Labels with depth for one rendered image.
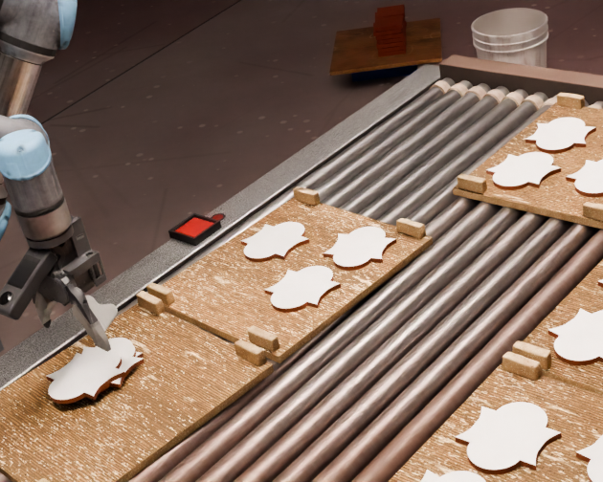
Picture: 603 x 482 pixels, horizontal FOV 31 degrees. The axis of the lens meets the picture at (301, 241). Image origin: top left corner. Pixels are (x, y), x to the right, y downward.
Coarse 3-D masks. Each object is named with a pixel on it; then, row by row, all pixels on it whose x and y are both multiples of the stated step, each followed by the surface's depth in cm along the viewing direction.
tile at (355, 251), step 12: (360, 228) 206; (372, 228) 206; (348, 240) 203; (360, 240) 203; (372, 240) 202; (384, 240) 201; (324, 252) 201; (336, 252) 200; (348, 252) 200; (360, 252) 199; (372, 252) 198; (384, 252) 199; (336, 264) 198; (348, 264) 196; (360, 264) 196
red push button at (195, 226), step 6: (192, 222) 223; (198, 222) 223; (204, 222) 222; (210, 222) 222; (180, 228) 222; (186, 228) 222; (192, 228) 221; (198, 228) 221; (204, 228) 220; (192, 234) 219
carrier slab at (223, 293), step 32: (256, 224) 217; (320, 224) 212; (352, 224) 210; (384, 224) 208; (224, 256) 208; (288, 256) 204; (320, 256) 202; (384, 256) 198; (192, 288) 200; (224, 288) 198; (256, 288) 197; (352, 288) 191; (192, 320) 192; (224, 320) 190; (256, 320) 188; (288, 320) 186; (320, 320) 185; (288, 352) 180
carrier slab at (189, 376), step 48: (144, 336) 190; (192, 336) 187; (48, 384) 182; (144, 384) 178; (192, 384) 176; (240, 384) 173; (0, 432) 174; (48, 432) 172; (96, 432) 170; (144, 432) 168; (48, 480) 162; (96, 480) 160
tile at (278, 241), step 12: (264, 228) 213; (276, 228) 212; (288, 228) 211; (300, 228) 210; (252, 240) 210; (264, 240) 209; (276, 240) 208; (288, 240) 207; (300, 240) 206; (252, 252) 206; (264, 252) 205; (276, 252) 204; (288, 252) 205
